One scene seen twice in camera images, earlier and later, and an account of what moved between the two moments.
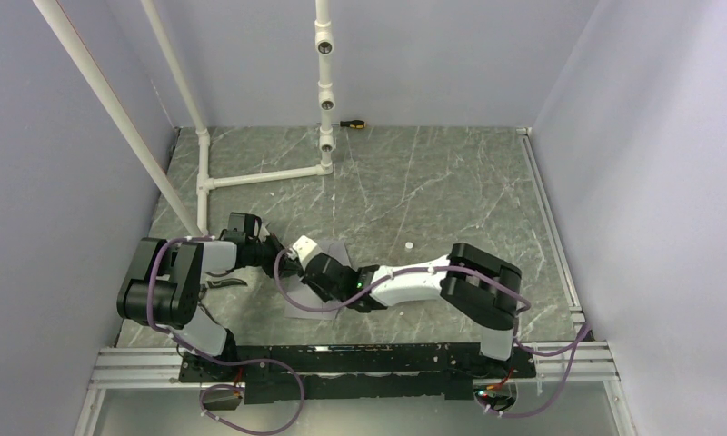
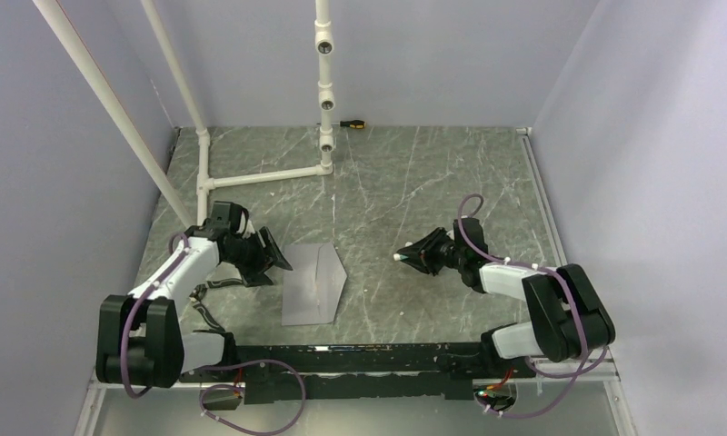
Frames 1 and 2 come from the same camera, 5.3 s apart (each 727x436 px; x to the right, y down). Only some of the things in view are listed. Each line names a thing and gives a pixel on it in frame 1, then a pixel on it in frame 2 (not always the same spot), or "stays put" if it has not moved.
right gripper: [314, 287] → [426, 248]
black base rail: [358, 372] stays put
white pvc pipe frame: [324, 46] stays put
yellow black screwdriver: [352, 123] stays put
